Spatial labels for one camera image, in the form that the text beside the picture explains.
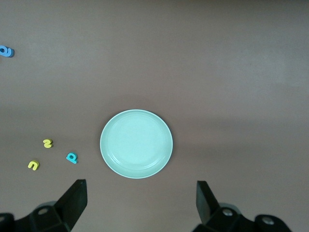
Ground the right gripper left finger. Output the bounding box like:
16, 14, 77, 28
14, 179, 87, 232

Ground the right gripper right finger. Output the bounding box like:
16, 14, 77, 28
193, 180, 256, 232

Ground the teal foam letter p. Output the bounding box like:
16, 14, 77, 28
65, 152, 79, 164

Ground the yellow foam letter u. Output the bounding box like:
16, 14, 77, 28
27, 159, 41, 171

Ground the pale green plate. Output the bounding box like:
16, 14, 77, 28
99, 109, 174, 179

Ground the blue foam letter a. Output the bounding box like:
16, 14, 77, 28
0, 45, 15, 58

